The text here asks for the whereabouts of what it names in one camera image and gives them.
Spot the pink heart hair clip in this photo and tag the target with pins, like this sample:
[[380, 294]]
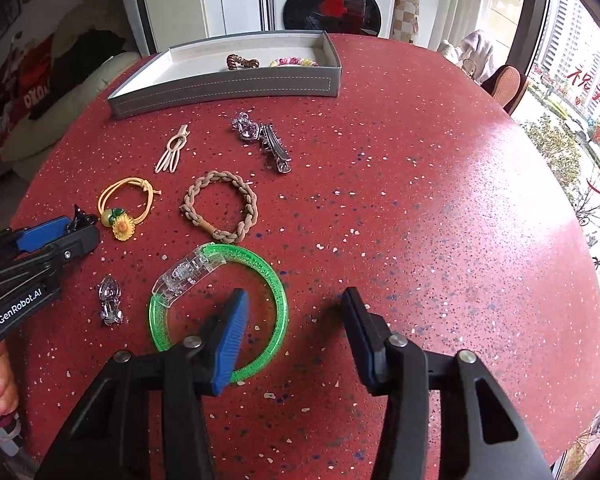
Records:
[[110, 292]]

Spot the grey jewelry tray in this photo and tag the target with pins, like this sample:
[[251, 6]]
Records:
[[220, 90]]

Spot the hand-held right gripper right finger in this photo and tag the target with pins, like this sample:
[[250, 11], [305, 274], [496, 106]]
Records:
[[356, 327]]

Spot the person's left hand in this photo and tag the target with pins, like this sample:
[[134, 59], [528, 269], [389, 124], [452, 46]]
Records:
[[4, 387]]

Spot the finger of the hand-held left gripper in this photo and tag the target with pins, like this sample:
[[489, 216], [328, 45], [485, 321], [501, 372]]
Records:
[[40, 234], [77, 245]]

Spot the brown chair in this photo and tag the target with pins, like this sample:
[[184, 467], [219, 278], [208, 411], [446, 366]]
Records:
[[507, 82]]

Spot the white curtain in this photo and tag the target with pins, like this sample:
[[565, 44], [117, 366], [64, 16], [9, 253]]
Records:
[[460, 0]]

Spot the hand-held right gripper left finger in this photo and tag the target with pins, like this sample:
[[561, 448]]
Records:
[[230, 342]]

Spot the beige metal hair clip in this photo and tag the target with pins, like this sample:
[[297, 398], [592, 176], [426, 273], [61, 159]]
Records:
[[179, 136]]

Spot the cream sofa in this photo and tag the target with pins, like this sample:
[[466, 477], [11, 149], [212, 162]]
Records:
[[80, 90]]

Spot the green translucent bangle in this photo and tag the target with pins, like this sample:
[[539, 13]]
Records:
[[275, 285]]

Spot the dark red clothing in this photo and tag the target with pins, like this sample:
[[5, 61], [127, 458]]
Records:
[[35, 75]]

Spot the silver rhinestone hair clip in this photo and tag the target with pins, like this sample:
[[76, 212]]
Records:
[[252, 130]]

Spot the red window decal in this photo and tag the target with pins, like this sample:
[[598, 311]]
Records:
[[587, 85]]

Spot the black claw hair clip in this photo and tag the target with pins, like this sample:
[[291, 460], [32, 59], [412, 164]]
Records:
[[82, 217]]

